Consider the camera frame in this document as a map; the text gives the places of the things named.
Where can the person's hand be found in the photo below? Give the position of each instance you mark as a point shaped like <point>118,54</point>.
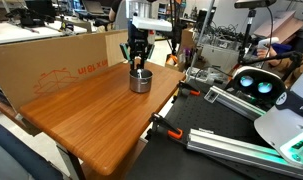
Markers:
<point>263,52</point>

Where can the silver metal cup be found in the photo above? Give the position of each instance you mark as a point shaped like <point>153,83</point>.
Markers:
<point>141,85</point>

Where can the brown jacket sleeve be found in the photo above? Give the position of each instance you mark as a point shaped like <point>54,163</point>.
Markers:
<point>291,68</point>

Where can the white desk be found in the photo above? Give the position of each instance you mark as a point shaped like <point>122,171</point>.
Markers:
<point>21,33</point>

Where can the black perforated breadboard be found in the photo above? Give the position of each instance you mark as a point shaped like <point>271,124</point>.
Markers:
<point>197,113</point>

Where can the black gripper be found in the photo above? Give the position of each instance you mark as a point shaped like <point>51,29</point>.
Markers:
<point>137,40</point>

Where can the white VR headset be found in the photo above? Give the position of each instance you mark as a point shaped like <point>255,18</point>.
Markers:
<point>257,74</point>

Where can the aluminium extrusion rail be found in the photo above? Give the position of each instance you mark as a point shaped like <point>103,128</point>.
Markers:
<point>231,146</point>
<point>234,103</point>

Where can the small brown cardboard box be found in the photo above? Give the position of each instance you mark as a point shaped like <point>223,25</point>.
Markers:
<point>187,40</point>

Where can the white electronics box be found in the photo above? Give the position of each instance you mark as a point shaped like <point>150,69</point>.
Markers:
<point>204,75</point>

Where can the silver metal pole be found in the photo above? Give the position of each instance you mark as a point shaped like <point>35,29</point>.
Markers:
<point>202,36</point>

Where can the black stereo camera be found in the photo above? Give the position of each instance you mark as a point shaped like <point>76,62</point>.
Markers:
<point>254,3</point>

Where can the black and white marker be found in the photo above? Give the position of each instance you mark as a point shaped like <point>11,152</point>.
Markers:
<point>139,74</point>

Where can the black orange bar clamp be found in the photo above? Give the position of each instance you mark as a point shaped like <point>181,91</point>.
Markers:
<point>171,133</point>
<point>191,91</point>

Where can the flat cardboard sheets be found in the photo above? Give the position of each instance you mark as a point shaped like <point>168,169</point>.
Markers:
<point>281,26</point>

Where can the blue plastic bin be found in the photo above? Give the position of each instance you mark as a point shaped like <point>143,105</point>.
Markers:
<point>284,48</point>

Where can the large cardboard box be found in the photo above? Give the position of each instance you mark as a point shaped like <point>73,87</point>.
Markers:
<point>41,63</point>

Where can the metal table leg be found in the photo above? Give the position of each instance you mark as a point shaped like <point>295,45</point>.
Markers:
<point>72,163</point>

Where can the black laptop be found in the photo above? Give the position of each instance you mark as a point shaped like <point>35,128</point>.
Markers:
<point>92,6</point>

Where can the black camera tripod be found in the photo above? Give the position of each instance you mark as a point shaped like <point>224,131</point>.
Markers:
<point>246,33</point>

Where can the grey office chair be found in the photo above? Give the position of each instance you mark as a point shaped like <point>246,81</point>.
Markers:
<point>121,16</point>

